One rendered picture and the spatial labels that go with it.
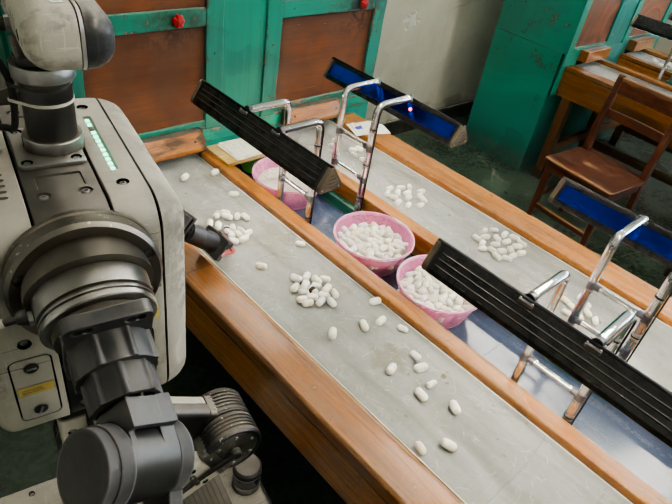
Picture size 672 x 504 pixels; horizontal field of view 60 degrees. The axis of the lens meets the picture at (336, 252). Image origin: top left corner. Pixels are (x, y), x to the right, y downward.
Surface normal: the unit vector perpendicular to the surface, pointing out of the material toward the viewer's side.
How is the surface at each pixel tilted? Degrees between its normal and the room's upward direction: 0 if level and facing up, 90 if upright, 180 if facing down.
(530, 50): 90
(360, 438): 0
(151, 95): 90
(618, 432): 0
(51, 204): 6
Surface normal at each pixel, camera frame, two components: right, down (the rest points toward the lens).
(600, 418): 0.14, -0.79
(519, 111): -0.75, 0.31
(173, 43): 0.66, 0.53
